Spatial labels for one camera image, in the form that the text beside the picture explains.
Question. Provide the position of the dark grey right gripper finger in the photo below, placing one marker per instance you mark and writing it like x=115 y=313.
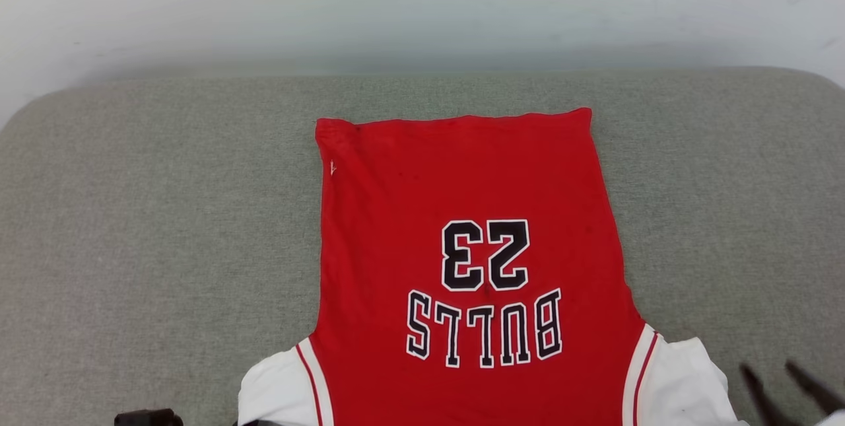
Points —
x=759 y=396
x=815 y=390

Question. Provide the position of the red white basketball jersey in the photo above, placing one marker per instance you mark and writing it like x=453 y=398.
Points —
x=475 y=181

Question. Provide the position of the grey fabric sofa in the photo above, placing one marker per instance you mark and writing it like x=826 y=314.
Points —
x=165 y=214

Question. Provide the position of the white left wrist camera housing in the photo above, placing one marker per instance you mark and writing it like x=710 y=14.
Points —
x=148 y=418

